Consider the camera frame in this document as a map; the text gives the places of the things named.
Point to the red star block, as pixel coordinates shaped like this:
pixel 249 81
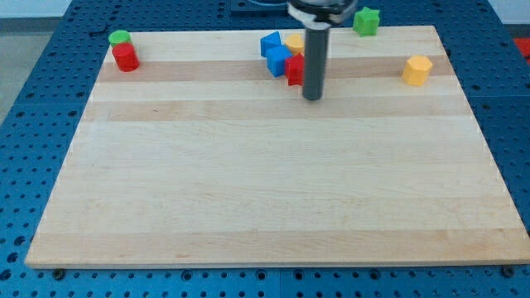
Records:
pixel 294 69

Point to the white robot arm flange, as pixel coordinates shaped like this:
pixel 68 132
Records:
pixel 321 14

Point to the green star block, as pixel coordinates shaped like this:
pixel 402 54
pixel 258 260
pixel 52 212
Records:
pixel 366 21

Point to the wooden board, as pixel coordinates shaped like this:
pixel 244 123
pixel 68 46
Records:
pixel 201 158

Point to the blue cube block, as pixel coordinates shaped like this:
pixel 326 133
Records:
pixel 276 57

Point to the blue triangular block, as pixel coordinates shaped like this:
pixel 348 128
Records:
pixel 268 42

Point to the yellow round block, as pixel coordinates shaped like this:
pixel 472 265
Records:
pixel 295 44

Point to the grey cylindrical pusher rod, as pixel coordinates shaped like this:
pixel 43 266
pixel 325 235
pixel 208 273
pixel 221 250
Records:
pixel 316 48

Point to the red cylinder block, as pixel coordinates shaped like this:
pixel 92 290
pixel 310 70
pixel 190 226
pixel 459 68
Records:
pixel 125 57

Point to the yellow hexagon block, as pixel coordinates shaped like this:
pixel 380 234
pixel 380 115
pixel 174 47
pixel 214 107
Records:
pixel 417 70

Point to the green cylinder block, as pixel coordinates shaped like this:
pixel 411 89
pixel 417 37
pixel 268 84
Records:
pixel 118 37

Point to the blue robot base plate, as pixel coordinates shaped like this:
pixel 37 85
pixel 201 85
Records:
pixel 262 8

